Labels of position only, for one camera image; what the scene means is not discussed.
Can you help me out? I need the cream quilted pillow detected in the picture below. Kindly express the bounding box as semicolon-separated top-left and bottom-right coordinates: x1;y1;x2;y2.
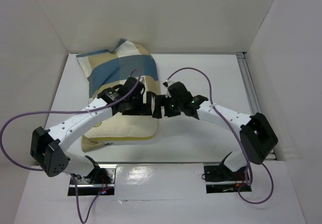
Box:
84;113;158;141

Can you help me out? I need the blue beige patchwork pillowcase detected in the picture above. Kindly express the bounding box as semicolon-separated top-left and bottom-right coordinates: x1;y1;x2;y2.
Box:
76;39;160;152

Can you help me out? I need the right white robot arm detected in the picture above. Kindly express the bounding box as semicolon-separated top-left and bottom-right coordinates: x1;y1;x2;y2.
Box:
152;82;278;174

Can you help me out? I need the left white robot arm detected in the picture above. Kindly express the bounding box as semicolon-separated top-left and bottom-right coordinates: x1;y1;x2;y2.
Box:
31;88;153;181

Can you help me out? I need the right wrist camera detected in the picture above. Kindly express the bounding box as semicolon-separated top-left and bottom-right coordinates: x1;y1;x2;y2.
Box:
163;79;174;88

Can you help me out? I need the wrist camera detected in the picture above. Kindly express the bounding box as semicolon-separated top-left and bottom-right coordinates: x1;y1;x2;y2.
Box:
163;79;174;88
122;77;145;96

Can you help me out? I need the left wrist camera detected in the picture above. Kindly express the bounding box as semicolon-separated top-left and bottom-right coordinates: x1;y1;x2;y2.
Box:
122;77;145;96

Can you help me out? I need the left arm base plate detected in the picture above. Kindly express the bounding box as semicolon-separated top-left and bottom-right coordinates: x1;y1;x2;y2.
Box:
75;164;116;196

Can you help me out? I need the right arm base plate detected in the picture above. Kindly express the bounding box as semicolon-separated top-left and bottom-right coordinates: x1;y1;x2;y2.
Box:
201;164;252;194

